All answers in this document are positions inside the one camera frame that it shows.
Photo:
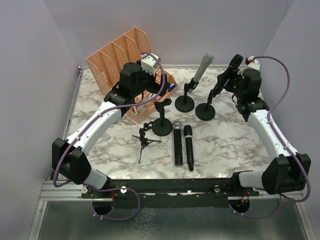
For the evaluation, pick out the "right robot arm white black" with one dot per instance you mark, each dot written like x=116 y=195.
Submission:
x=288 y=170

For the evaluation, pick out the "small black tripod stand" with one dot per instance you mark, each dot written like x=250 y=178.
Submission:
x=144 y=141

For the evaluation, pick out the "black microphone white band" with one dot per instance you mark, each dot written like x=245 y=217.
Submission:
x=188 y=135

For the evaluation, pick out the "green capped marker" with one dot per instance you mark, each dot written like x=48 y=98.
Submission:
x=135 y=110

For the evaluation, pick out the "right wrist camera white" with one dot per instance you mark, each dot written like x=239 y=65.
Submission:
x=250 y=63

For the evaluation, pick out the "black microphone grey band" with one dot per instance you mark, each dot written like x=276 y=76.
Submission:
x=231 y=73

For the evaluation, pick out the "peach plastic file organizer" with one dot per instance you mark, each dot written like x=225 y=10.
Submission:
x=106 y=64

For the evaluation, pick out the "black microphone silver grille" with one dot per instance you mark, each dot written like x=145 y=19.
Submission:
x=177 y=143

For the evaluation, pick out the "black mounting base bar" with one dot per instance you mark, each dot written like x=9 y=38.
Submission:
x=170 y=193

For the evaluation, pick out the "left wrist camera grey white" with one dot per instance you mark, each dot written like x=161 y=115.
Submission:
x=148 y=64

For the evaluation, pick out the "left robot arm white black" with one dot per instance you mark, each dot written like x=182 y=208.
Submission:
x=69 y=156

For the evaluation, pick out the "blue white eraser box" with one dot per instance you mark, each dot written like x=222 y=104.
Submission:
x=171 y=87

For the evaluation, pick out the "black microphone stand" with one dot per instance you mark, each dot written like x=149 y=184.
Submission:
x=162 y=126
x=205 y=111
x=185 y=103

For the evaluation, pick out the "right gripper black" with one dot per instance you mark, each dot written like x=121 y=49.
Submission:
x=227 y=75

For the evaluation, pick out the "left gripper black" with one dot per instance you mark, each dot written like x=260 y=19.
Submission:
x=163 y=85

